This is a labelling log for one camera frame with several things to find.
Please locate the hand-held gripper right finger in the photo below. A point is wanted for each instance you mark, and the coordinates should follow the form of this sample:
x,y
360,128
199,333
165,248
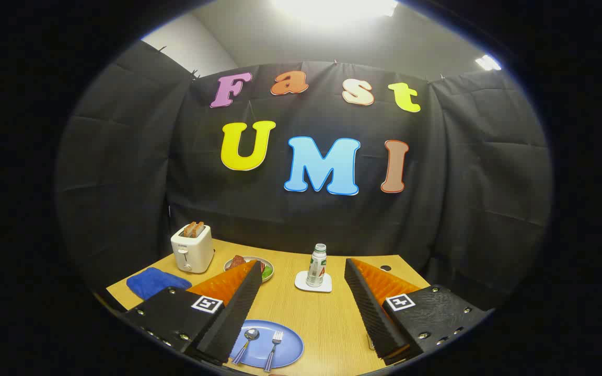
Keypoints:
x,y
371,313

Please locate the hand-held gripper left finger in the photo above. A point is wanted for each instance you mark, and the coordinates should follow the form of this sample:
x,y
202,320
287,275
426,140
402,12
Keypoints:
x,y
238,313

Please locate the green lettuce leaf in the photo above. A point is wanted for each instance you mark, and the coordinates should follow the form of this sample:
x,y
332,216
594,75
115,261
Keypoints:
x,y
266,272

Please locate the brown meat patty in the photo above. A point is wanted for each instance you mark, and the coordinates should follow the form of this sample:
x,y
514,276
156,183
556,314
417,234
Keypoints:
x,y
236,261

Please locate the beige food plate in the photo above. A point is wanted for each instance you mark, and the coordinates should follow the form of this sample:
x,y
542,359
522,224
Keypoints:
x,y
251,258

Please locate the blue plate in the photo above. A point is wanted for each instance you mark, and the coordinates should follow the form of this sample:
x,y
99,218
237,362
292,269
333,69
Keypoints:
x,y
290,344

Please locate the white coaster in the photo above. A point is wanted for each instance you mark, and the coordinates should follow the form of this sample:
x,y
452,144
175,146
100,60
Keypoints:
x,y
301,282

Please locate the green white drink bottle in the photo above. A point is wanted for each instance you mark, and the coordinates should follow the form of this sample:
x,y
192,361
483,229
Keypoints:
x,y
315,269

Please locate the white toaster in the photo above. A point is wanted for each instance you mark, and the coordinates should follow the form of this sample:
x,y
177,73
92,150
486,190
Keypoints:
x,y
191,253

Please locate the brown toast slice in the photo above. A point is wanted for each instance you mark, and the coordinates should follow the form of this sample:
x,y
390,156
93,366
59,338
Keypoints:
x,y
199,228
189,230

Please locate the blue folded cloth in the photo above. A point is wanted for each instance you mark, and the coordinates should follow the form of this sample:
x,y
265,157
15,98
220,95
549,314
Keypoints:
x,y
149,282

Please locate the small ceiling light panel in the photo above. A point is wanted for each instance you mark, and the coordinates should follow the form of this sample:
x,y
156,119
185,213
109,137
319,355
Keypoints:
x,y
488,62

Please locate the large ceiling light panel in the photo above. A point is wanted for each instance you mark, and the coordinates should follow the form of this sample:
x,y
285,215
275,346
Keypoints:
x,y
332,8

